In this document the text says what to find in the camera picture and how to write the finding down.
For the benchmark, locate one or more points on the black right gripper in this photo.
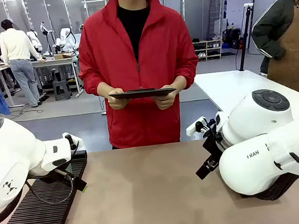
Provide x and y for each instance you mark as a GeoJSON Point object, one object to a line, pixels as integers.
{"type": "Point", "coordinates": [214, 148]}

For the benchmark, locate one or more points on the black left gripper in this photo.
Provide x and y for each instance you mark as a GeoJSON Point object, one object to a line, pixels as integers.
{"type": "Point", "coordinates": [62, 176]}

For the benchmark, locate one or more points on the black clipboard with paper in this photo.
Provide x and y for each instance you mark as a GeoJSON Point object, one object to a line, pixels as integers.
{"type": "Point", "coordinates": [142, 93]}

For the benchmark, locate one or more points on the left forearm in red sleeve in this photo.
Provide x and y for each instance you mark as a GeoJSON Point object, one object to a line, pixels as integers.
{"type": "Point", "coordinates": [187, 73]}

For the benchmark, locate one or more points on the right forearm in red sleeve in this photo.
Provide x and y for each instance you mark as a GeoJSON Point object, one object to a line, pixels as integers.
{"type": "Point", "coordinates": [93, 83]}

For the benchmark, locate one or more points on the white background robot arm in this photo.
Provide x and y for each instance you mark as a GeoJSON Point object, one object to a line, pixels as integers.
{"type": "Point", "coordinates": [65, 38]}
{"type": "Point", "coordinates": [35, 39]}

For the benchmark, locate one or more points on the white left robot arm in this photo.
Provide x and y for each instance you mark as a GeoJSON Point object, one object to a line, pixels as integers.
{"type": "Point", "coordinates": [10, 158]}

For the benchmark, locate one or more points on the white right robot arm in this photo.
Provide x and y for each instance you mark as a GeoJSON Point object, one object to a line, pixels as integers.
{"type": "Point", "coordinates": [261, 132]}

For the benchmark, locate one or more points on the black slotted PCB rack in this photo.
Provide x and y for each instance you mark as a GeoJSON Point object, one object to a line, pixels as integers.
{"type": "Point", "coordinates": [43, 222]}

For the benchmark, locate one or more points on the person's left hand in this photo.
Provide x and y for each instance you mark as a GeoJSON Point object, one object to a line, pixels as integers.
{"type": "Point", "coordinates": [165, 101]}

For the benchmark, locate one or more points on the person's right hand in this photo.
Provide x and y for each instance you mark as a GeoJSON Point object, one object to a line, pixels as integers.
{"type": "Point", "coordinates": [117, 100]}

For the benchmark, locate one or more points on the large white table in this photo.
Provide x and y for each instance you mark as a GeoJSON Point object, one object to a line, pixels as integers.
{"type": "Point", "coordinates": [222, 88]}

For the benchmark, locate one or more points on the grey step stool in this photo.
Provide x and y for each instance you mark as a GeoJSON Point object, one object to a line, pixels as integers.
{"type": "Point", "coordinates": [61, 90]}

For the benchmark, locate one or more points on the wooden shoe shelf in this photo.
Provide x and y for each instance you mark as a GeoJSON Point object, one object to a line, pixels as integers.
{"type": "Point", "coordinates": [208, 49]}

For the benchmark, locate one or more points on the white background desk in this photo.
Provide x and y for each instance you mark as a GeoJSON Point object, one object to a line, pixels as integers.
{"type": "Point", "coordinates": [53, 62]}

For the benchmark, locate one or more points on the flat cardboard box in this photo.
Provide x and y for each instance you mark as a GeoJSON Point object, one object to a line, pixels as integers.
{"type": "Point", "coordinates": [63, 55]}

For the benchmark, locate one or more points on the person in red jacket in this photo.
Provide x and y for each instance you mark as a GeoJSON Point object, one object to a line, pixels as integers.
{"type": "Point", "coordinates": [137, 51]}

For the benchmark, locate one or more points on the black stand pole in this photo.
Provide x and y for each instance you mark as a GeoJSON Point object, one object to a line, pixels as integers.
{"type": "Point", "coordinates": [245, 35]}

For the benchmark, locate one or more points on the man in white sweater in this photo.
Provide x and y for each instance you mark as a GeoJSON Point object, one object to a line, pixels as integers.
{"type": "Point", "coordinates": [17, 51]}

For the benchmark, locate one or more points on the person in brown apron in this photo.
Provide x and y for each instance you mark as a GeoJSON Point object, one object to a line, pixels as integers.
{"type": "Point", "coordinates": [291, 35]}

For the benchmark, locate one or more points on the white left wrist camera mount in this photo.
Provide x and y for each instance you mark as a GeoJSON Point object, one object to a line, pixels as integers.
{"type": "Point", "coordinates": [75, 141]}

